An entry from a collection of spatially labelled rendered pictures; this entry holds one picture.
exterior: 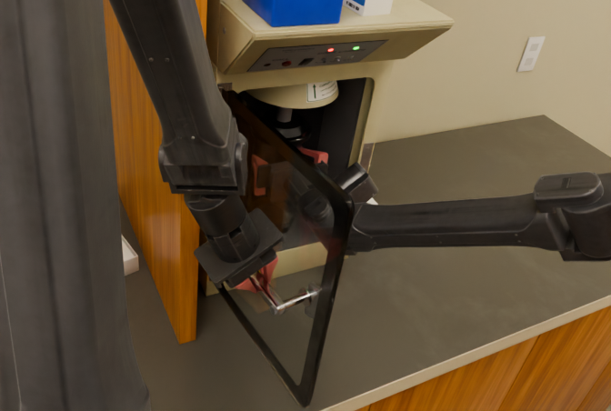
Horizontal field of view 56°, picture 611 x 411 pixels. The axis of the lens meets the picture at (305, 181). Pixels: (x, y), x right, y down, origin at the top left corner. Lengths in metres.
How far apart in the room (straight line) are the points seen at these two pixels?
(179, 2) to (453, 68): 1.41
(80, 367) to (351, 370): 0.81
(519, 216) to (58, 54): 0.59
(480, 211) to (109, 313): 0.56
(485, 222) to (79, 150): 0.57
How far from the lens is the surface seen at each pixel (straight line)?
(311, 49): 0.80
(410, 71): 1.66
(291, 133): 1.03
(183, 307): 0.99
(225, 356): 1.04
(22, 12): 0.24
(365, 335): 1.11
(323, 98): 0.98
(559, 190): 0.69
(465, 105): 1.88
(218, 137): 0.53
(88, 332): 0.27
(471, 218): 0.75
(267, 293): 0.77
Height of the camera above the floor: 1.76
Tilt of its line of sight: 35 degrees down
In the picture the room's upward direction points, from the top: 9 degrees clockwise
